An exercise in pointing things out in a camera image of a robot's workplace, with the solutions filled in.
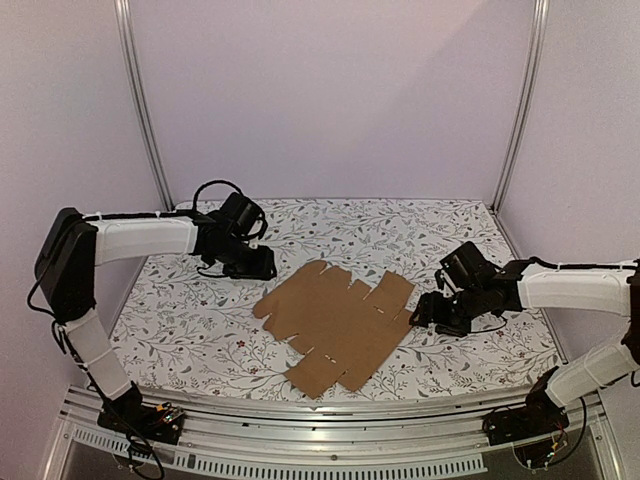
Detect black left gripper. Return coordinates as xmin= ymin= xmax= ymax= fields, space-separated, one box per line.
xmin=210 ymin=234 xmax=276 ymax=280

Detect brown cardboard box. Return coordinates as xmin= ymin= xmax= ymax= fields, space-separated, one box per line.
xmin=253 ymin=260 xmax=414 ymax=399

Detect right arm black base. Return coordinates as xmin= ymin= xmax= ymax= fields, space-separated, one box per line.
xmin=482 ymin=394 xmax=569 ymax=470

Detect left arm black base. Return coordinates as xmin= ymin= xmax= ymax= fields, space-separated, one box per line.
xmin=97 ymin=384 xmax=186 ymax=445

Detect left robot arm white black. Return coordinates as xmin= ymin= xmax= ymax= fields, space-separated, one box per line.
xmin=34 ymin=191 xmax=277 ymax=434

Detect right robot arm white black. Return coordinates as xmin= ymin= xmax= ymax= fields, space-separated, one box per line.
xmin=409 ymin=256 xmax=639 ymax=436

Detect floral patterned table mat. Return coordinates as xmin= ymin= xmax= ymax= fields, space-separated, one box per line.
xmin=111 ymin=199 xmax=563 ymax=402

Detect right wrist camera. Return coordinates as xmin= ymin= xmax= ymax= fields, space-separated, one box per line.
xmin=435 ymin=241 xmax=496 ymax=292

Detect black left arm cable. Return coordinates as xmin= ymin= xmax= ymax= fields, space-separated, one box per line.
xmin=192 ymin=180 xmax=246 ymax=216

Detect aluminium front rail frame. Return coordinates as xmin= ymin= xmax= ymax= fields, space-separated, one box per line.
xmin=39 ymin=384 xmax=626 ymax=480

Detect left aluminium corner post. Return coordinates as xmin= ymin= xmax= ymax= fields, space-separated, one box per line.
xmin=114 ymin=0 xmax=174 ymax=210

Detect aluminium corner post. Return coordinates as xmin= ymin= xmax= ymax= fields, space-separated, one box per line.
xmin=114 ymin=0 xmax=174 ymax=210
xmin=494 ymin=0 xmax=550 ymax=211

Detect right aluminium corner post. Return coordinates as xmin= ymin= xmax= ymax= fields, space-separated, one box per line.
xmin=494 ymin=0 xmax=550 ymax=211

